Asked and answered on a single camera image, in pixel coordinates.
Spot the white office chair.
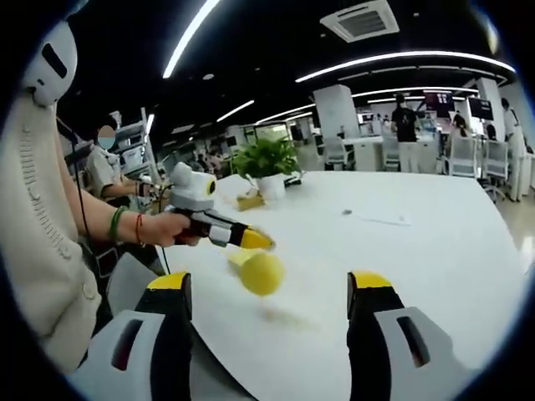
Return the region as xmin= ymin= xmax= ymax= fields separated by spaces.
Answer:
xmin=382 ymin=135 xmax=402 ymax=172
xmin=480 ymin=140 xmax=510 ymax=201
xmin=449 ymin=135 xmax=478 ymax=179
xmin=324 ymin=136 xmax=347 ymax=170

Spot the white plant pot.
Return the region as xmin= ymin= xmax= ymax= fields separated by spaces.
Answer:
xmin=255 ymin=173 xmax=288 ymax=200

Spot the green leafy plant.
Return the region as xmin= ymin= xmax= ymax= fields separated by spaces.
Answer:
xmin=230 ymin=136 xmax=303 ymax=180

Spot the dark red hanging screen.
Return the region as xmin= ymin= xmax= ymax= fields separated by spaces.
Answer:
xmin=423 ymin=91 xmax=456 ymax=114

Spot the ceiling light strip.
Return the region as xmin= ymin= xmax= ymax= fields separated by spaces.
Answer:
xmin=161 ymin=0 xmax=222 ymax=79
xmin=294 ymin=50 xmax=516 ymax=84

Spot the person's cream top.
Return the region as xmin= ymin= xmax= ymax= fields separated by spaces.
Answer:
xmin=0 ymin=87 xmax=104 ymax=375

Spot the white worn device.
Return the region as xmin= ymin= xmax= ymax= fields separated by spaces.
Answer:
xmin=21 ymin=19 xmax=79 ymax=106

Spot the white shelf rack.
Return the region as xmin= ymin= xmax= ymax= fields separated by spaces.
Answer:
xmin=115 ymin=110 xmax=154 ymax=179

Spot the dark clothing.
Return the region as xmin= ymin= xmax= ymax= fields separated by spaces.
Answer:
xmin=79 ymin=237 xmax=166 ymax=293

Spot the yellow tissue box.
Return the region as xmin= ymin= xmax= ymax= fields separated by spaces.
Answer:
xmin=236 ymin=187 xmax=267 ymax=211

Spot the ceiling air conditioner unit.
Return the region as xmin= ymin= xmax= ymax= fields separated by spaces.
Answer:
xmin=319 ymin=0 xmax=400 ymax=43

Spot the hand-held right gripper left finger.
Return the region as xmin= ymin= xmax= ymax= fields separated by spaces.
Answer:
xmin=78 ymin=270 xmax=196 ymax=401

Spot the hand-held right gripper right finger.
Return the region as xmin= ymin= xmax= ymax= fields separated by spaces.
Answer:
xmin=345 ymin=269 xmax=482 ymax=401

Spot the round yellow silicone block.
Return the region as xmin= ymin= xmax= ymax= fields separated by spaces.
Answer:
xmin=238 ymin=252 xmax=286 ymax=297

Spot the green bracelet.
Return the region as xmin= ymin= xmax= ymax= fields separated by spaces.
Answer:
xmin=109 ymin=205 xmax=127 ymax=242

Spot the person's left hand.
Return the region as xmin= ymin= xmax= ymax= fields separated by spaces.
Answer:
xmin=140 ymin=211 xmax=201 ymax=248

